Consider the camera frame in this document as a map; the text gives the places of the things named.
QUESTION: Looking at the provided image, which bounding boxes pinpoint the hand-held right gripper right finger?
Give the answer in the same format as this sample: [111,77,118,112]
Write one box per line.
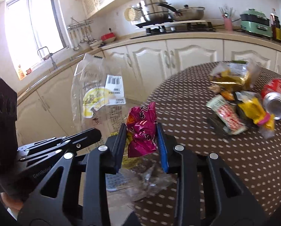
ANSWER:
[156,123,273,226]

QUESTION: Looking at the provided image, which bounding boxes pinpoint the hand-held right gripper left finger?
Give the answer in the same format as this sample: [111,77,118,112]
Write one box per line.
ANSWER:
[18,123,141,226]

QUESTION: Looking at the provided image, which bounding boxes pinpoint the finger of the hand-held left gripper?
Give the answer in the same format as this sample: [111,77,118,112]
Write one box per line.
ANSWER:
[19,144,84,167]
[18,128,102,153]

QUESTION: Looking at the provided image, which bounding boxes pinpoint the pink snack wrapper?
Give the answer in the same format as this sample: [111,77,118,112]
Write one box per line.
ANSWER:
[126,102,158,158]

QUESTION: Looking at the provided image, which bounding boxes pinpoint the clear plastic bag yellow print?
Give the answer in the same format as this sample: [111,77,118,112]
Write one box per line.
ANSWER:
[71,53,181,202]

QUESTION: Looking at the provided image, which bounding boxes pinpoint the person's left hand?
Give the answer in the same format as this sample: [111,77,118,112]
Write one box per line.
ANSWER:
[0,192,25,217]

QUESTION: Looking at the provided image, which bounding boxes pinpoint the brown patterned tablecloth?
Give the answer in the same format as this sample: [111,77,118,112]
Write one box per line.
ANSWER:
[131,61,281,226]

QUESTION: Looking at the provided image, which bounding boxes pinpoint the metal sink faucet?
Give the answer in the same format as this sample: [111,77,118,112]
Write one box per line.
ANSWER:
[37,46,57,70]

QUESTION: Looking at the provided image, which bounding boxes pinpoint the red white striped wrapper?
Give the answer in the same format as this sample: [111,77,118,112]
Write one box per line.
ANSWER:
[206,95,247,132]

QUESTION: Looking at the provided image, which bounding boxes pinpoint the orange peel piece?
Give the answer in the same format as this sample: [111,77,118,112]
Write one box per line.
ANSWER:
[220,91,236,100]

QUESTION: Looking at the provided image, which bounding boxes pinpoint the kitchen window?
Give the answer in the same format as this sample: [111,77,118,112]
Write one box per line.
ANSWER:
[4,0,68,80]

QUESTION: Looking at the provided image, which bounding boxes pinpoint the cream base cabinets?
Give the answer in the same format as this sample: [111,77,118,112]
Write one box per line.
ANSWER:
[16,39,281,146]

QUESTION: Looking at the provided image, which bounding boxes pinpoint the clear bag with yellow contents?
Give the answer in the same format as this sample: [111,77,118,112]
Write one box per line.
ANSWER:
[209,61,261,92]

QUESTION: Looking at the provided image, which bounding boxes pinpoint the red box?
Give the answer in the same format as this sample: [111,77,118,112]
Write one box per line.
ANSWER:
[101,28,116,41]

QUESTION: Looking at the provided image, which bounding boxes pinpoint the yellow snack wrapper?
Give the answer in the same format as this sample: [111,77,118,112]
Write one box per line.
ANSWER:
[237,96,275,132]

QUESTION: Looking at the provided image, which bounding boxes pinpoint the small clear plastic scrap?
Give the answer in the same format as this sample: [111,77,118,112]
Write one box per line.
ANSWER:
[258,122,276,139]

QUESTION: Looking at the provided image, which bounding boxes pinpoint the black gas stove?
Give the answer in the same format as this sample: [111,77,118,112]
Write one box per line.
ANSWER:
[130,20,217,39]

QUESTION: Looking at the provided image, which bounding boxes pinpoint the red soda can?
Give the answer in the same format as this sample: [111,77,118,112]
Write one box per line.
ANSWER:
[260,78,281,120]

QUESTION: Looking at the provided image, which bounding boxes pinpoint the round bamboo strainer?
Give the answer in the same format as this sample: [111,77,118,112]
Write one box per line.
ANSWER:
[124,7,142,21]

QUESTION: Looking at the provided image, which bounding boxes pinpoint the steel wok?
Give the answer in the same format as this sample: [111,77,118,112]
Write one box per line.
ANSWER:
[170,5,205,21]

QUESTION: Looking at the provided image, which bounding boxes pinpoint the steel steamer pot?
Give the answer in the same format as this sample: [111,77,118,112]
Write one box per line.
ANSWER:
[140,0,170,21]

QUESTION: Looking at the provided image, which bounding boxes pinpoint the pink bottle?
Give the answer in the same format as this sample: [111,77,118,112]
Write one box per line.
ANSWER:
[219,5,235,31]

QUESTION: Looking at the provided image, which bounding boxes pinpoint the green countertop cooker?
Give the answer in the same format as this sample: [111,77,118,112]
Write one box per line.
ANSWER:
[240,9,273,39]

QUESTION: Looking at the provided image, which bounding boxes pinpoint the wall utensil rack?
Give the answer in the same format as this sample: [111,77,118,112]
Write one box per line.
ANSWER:
[66,18,94,50]

